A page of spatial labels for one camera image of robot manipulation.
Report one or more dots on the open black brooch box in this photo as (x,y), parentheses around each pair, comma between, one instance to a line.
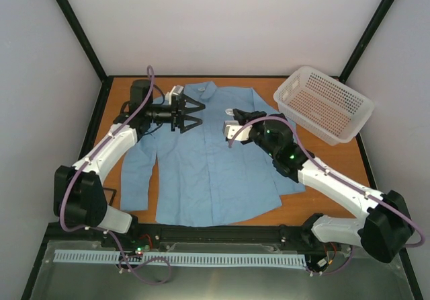
(111,194)

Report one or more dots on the left red green controller board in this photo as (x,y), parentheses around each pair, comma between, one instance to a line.
(143,244)

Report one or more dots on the light blue slotted cable duct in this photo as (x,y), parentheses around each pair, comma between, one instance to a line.
(206,260)

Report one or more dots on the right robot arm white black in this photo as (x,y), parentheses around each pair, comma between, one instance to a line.
(381,223)

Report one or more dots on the round pink brooch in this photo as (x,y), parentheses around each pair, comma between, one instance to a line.
(229,112)

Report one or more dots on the left black frame post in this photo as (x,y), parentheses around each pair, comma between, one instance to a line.
(78,31)

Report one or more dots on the right black frame post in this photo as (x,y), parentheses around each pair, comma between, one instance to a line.
(369,32)

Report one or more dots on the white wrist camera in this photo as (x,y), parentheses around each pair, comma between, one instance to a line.
(175,92)
(232,130)

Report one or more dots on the light blue button shirt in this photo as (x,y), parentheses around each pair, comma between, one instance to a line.
(203,182)

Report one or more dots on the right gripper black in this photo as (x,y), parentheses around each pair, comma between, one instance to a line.
(243,118)

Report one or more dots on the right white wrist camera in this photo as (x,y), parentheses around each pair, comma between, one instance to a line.
(232,130)

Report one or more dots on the right controller board with wires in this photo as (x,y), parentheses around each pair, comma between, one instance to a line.
(318,264)

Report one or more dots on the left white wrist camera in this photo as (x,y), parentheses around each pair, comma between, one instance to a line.
(175,92)

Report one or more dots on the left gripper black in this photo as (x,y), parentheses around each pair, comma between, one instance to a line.
(178,111)

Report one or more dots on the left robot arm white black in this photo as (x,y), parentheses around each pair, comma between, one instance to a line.
(79,197)

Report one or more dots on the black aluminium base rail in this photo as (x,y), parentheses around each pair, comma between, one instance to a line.
(218,234)

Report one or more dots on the black frame post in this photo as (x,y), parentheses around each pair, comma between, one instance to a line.
(369,32)
(78,31)

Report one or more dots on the white perforated plastic basket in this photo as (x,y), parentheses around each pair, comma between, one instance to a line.
(325,107)

